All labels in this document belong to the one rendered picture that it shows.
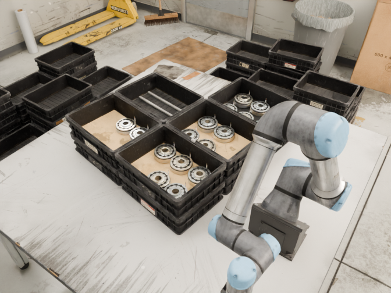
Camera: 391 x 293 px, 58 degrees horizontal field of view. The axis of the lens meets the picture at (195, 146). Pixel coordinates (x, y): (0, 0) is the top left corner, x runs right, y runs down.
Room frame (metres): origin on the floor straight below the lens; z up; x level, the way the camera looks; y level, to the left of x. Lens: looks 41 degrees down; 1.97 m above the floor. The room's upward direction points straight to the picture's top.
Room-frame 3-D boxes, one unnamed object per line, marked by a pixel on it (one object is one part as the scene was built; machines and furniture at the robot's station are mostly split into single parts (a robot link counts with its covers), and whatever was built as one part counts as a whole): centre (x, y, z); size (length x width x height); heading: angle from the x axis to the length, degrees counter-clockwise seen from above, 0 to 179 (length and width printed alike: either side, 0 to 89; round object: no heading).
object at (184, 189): (0.97, 0.08, 0.86); 0.10 x 0.10 x 0.01
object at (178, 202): (1.10, 0.11, 0.92); 0.40 x 0.30 x 0.02; 47
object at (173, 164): (1.15, 0.06, 0.86); 0.10 x 0.10 x 0.01
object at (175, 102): (1.60, 0.19, 0.87); 0.40 x 0.30 x 0.11; 47
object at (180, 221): (1.10, 0.11, 0.76); 0.40 x 0.30 x 0.12; 47
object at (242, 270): (0.50, -0.13, 1.05); 0.09 x 0.08 x 0.11; 138
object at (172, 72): (2.24, 0.20, 0.71); 0.22 x 0.19 x 0.01; 55
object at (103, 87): (2.49, 0.75, 0.31); 0.40 x 0.30 x 0.34; 145
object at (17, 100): (2.38, 1.31, 0.31); 0.40 x 0.30 x 0.34; 145
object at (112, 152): (1.38, 0.40, 0.92); 0.40 x 0.30 x 0.02; 47
